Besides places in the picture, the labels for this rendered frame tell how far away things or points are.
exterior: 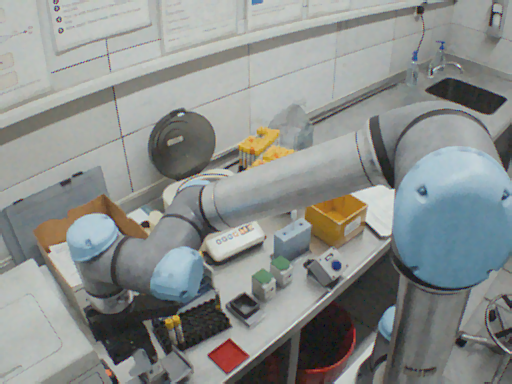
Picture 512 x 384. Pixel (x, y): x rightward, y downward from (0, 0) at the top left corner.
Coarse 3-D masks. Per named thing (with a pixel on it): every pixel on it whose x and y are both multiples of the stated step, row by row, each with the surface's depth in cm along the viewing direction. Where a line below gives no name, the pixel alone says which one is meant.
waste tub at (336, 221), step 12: (324, 204) 131; (336, 204) 133; (348, 204) 129; (360, 204) 124; (312, 216) 124; (324, 216) 119; (336, 216) 133; (348, 216) 131; (360, 216) 122; (312, 228) 126; (324, 228) 121; (336, 228) 117; (348, 228) 120; (360, 228) 126; (324, 240) 124; (336, 240) 119; (348, 240) 124
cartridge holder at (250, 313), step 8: (240, 296) 103; (248, 296) 103; (232, 304) 101; (240, 304) 104; (248, 304) 104; (256, 304) 102; (232, 312) 103; (240, 312) 100; (248, 312) 99; (256, 312) 102; (264, 312) 102; (248, 320) 100; (256, 320) 100
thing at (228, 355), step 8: (224, 344) 95; (232, 344) 96; (216, 352) 94; (224, 352) 94; (232, 352) 94; (240, 352) 94; (216, 360) 91; (224, 360) 92; (232, 360) 92; (240, 360) 92; (224, 368) 90; (232, 368) 90
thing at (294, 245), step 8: (296, 224) 115; (304, 224) 115; (280, 232) 113; (288, 232) 113; (296, 232) 113; (304, 232) 115; (280, 240) 111; (288, 240) 111; (296, 240) 114; (304, 240) 116; (280, 248) 113; (288, 248) 113; (296, 248) 116; (304, 248) 118; (272, 256) 118; (288, 256) 115; (296, 256) 118; (304, 256) 118
